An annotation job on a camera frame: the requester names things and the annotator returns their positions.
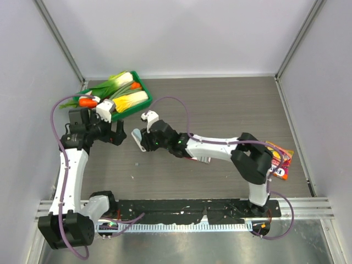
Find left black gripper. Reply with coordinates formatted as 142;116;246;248
86;110;127;146

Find light blue white stapler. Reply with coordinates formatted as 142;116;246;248
131;128;146;152

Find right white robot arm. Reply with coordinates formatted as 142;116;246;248
132;120;273;217

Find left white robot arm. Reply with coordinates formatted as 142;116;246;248
38;107;127;250

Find green plastic tray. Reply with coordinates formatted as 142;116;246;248
62;71;152;122

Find yellow white napa cabbage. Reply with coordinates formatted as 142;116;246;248
112;91;149;113

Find large orange carrot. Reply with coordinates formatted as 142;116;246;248
79;98;98;108

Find green long beans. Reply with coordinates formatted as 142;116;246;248
109;85;131;100

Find white green bok choy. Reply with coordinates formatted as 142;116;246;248
90;71;134;98

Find small orange carrot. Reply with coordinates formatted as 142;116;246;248
130;82;141;90

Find red white staple box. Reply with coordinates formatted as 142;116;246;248
186;157;211;164

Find orange candy bag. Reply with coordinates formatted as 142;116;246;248
266;141;294;180

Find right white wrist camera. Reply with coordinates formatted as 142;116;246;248
141;110;159;133

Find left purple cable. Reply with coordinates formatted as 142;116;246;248
49;95;145;260

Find purple cable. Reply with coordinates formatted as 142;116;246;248
49;95;145;260
150;96;295;240

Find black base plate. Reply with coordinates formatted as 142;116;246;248
117;199;282;225

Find white slotted cable duct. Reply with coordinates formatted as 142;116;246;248
96;222;252;235

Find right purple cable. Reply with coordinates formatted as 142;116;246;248
150;96;295;240

